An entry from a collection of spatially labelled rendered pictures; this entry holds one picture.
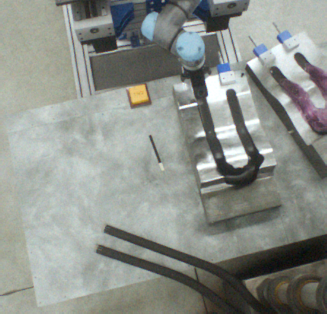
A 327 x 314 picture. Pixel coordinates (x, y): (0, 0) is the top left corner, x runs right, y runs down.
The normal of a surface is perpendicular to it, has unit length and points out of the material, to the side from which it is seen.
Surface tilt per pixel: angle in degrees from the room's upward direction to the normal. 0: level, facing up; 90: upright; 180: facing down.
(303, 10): 0
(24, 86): 0
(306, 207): 0
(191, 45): 11
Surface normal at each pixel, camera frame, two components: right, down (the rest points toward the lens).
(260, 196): 0.00, -0.25
